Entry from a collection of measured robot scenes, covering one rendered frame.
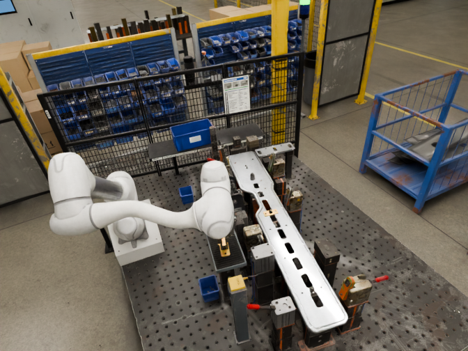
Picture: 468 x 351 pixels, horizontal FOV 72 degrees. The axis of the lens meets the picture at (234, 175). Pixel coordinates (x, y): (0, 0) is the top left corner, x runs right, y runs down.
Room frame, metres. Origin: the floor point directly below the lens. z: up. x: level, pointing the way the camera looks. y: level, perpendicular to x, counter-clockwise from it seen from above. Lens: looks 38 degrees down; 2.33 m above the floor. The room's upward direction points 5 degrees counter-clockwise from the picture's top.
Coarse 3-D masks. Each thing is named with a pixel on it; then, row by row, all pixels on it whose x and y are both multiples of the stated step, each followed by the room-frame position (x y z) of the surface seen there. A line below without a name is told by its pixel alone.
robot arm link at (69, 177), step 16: (64, 160) 1.03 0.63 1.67; (80, 160) 1.07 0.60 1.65; (48, 176) 1.00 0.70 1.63; (64, 176) 0.98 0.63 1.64; (80, 176) 1.00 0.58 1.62; (96, 176) 1.18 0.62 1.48; (112, 176) 1.47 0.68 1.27; (128, 176) 1.49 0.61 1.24; (64, 192) 0.94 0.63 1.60; (80, 192) 0.95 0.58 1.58; (96, 192) 1.12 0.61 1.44; (112, 192) 1.25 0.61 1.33; (128, 192) 1.37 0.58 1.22
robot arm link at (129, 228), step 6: (114, 222) 1.27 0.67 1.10; (120, 222) 1.25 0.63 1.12; (126, 222) 1.25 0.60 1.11; (132, 222) 1.26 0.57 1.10; (138, 222) 1.27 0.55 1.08; (114, 228) 1.24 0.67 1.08; (120, 228) 1.23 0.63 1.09; (126, 228) 1.23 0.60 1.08; (132, 228) 1.23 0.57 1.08; (138, 228) 1.25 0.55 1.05; (120, 234) 1.22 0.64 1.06; (126, 234) 1.21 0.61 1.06; (132, 234) 1.23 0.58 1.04; (138, 234) 1.25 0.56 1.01
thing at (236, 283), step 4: (236, 276) 0.82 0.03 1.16; (240, 276) 0.81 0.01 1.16; (228, 280) 0.80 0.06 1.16; (232, 280) 0.80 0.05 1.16; (236, 280) 0.80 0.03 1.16; (240, 280) 0.80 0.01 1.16; (232, 284) 0.78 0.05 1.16; (236, 284) 0.78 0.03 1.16; (240, 284) 0.78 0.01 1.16; (232, 288) 0.76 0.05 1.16; (236, 288) 0.76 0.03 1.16; (240, 288) 0.76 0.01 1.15
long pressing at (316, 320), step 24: (240, 168) 1.80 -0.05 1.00; (264, 168) 1.78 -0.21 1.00; (264, 192) 1.52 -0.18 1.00; (264, 216) 1.32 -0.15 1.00; (288, 216) 1.30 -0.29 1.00; (288, 240) 1.12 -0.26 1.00; (288, 264) 0.97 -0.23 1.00; (312, 264) 0.96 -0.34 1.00; (288, 288) 0.84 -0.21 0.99; (312, 312) 0.72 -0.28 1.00; (336, 312) 0.71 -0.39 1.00
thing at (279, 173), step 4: (276, 160) 1.79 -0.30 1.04; (280, 160) 1.79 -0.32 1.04; (276, 164) 1.75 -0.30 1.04; (280, 164) 1.76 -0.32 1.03; (284, 164) 1.77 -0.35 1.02; (276, 168) 1.75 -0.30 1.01; (280, 168) 1.76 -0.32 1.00; (284, 168) 1.77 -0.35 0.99; (272, 172) 1.76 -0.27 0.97; (276, 172) 1.75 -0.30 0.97; (280, 172) 1.76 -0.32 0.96; (284, 172) 1.77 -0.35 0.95; (272, 176) 1.76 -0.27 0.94; (276, 176) 1.76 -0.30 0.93; (280, 176) 1.76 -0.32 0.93; (284, 196) 1.79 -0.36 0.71
